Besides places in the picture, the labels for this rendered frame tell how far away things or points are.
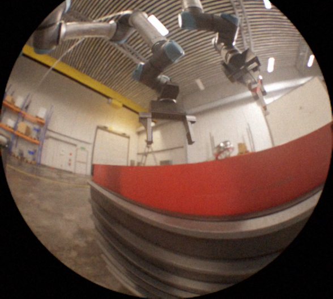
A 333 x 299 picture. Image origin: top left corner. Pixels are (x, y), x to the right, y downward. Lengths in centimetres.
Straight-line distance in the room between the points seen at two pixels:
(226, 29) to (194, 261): 56
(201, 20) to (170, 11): 708
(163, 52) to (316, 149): 41
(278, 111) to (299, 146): 237
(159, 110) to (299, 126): 245
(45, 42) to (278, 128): 283
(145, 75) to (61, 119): 1039
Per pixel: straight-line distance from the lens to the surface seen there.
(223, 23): 44
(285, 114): 252
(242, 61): 37
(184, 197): 15
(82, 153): 1018
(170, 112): 34
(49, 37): 55
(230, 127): 858
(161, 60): 37
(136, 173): 21
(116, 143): 1154
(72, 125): 1053
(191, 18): 40
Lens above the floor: 94
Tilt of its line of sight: 21 degrees up
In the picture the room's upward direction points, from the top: 1 degrees counter-clockwise
